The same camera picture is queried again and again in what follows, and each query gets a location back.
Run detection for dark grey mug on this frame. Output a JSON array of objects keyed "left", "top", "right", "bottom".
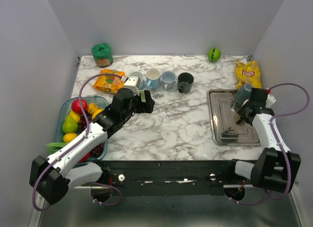
[{"left": 230, "top": 83, "right": 253, "bottom": 112}]

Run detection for light blue white mug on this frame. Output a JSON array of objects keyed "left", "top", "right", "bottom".
[{"left": 146, "top": 68, "right": 161, "bottom": 90}]

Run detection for grey blue mug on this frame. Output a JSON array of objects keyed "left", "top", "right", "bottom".
[{"left": 160, "top": 71, "right": 176, "bottom": 91}]

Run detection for dark green patterned mug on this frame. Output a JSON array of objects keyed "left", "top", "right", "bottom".
[{"left": 177, "top": 72, "right": 194, "bottom": 93}]

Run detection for light green mug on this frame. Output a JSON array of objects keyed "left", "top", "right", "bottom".
[{"left": 139, "top": 90, "right": 146, "bottom": 103}]

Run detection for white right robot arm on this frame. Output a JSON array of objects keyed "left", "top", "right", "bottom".
[{"left": 225, "top": 84, "right": 301, "bottom": 195}]

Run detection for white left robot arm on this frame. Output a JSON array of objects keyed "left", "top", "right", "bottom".
[{"left": 29, "top": 88, "right": 155, "bottom": 205}]

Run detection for orange snack bag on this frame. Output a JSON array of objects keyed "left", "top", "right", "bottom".
[{"left": 93, "top": 68, "right": 127, "bottom": 94}]

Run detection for yellow lemon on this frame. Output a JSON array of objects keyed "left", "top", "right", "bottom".
[{"left": 91, "top": 109, "right": 104, "bottom": 120}]

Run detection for yellow Lays chips bag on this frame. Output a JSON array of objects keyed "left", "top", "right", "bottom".
[{"left": 235, "top": 59, "right": 262, "bottom": 89}]

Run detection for orange fruit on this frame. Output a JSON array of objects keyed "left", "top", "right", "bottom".
[{"left": 87, "top": 103, "right": 99, "bottom": 115}]

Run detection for silver metal tray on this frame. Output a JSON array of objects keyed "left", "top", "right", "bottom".
[{"left": 207, "top": 89, "right": 260, "bottom": 146}]

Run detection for red apple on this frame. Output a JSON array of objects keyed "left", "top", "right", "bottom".
[{"left": 71, "top": 99, "right": 88, "bottom": 114}]

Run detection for dark red grapes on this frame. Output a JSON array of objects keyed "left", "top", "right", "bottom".
[{"left": 76, "top": 116, "right": 105, "bottom": 158}]

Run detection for green wrapped jar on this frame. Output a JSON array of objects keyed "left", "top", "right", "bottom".
[{"left": 91, "top": 43, "right": 113, "bottom": 68}]

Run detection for clear blue fruit container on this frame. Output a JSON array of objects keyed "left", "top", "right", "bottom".
[{"left": 54, "top": 96, "right": 109, "bottom": 167}]

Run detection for green pear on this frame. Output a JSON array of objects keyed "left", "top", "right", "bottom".
[{"left": 62, "top": 115, "right": 78, "bottom": 134}]

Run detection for green striped ball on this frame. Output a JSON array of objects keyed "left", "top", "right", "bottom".
[{"left": 207, "top": 48, "right": 221, "bottom": 63}]

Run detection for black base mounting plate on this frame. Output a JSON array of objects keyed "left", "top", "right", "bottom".
[{"left": 95, "top": 160, "right": 244, "bottom": 196}]

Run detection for pink dragon fruit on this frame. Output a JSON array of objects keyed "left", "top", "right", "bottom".
[{"left": 46, "top": 142, "right": 91, "bottom": 163}]

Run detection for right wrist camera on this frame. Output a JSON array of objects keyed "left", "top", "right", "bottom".
[{"left": 266, "top": 89, "right": 276, "bottom": 108}]

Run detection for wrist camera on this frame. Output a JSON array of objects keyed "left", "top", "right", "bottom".
[
  {"left": 123, "top": 77, "right": 139, "bottom": 95},
  {"left": 266, "top": 89, "right": 276, "bottom": 108}
]

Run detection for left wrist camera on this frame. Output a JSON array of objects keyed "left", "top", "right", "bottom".
[{"left": 123, "top": 77, "right": 139, "bottom": 95}]

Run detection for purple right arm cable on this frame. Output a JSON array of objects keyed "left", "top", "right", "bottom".
[{"left": 229, "top": 83, "right": 311, "bottom": 205}]

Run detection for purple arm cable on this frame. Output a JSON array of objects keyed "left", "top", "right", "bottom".
[
  {"left": 31, "top": 73, "right": 128, "bottom": 211},
  {"left": 229, "top": 83, "right": 311, "bottom": 205}
]

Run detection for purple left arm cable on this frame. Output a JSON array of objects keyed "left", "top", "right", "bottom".
[{"left": 31, "top": 73, "right": 128, "bottom": 211}]

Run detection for aluminium rail frame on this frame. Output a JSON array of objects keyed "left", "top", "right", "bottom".
[{"left": 30, "top": 179, "right": 310, "bottom": 227}]

